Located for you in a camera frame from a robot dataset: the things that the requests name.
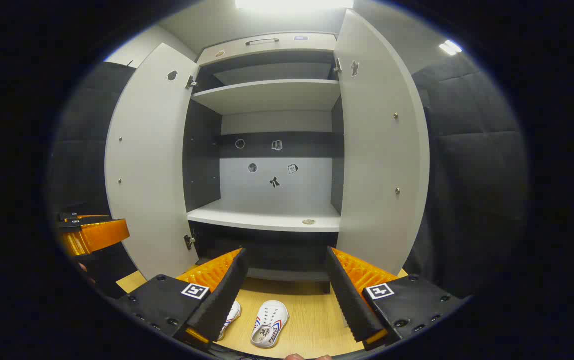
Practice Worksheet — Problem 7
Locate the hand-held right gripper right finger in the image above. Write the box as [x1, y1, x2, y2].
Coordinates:
[326, 245, 469, 352]

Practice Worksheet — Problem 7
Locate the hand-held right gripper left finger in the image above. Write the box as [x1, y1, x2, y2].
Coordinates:
[116, 247, 249, 347]

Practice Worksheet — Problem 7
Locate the white canvas shoe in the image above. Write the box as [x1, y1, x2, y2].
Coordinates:
[250, 299, 291, 350]
[218, 300, 242, 342]

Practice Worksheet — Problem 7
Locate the grey shoe cabinet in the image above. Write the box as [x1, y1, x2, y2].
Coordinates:
[182, 31, 345, 296]

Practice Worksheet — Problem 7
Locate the black backdrop cloth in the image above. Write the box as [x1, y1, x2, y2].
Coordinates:
[407, 52, 532, 301]

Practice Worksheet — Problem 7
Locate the ceiling light panel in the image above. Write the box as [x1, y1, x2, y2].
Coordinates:
[234, 0, 355, 11]
[438, 39, 464, 57]

